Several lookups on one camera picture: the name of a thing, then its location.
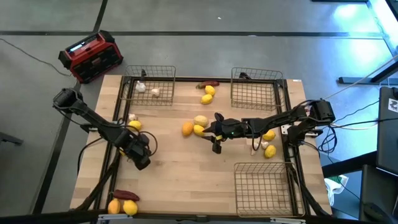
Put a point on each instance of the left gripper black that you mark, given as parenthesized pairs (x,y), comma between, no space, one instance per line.
(138,147)

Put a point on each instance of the black desk foot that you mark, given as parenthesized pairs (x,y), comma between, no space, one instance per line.
(357,80)

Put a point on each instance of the white green bag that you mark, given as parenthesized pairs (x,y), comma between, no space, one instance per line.
(334,186)

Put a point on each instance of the black computer case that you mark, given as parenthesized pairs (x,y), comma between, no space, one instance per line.
(387,140)

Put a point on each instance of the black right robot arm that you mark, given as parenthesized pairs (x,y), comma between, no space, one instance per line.
(280,119)

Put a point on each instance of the white table sticker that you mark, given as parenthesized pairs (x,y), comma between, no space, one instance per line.
(297,80)

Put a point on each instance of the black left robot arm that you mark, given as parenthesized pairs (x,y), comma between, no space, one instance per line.
(93,119)

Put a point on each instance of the black rig crossbar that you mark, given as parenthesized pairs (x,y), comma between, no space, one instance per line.
(46,219)

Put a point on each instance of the small white garlic bulb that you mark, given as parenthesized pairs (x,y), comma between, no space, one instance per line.
(132,117)
(264,144)

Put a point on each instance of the red black jobsite radio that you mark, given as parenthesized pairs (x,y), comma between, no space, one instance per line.
(93,59)

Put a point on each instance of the dark red chili pepper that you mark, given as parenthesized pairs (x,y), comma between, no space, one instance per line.
(126,195)

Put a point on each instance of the orange citrus fruit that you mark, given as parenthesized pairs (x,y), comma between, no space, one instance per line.
(114,206)
(187,128)

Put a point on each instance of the grey furniture foot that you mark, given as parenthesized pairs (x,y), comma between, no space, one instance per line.
(9,139)

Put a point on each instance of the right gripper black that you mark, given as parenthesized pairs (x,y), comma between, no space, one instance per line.
(233,128)

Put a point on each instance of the white logo sticker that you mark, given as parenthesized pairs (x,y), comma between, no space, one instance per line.
(393,105)

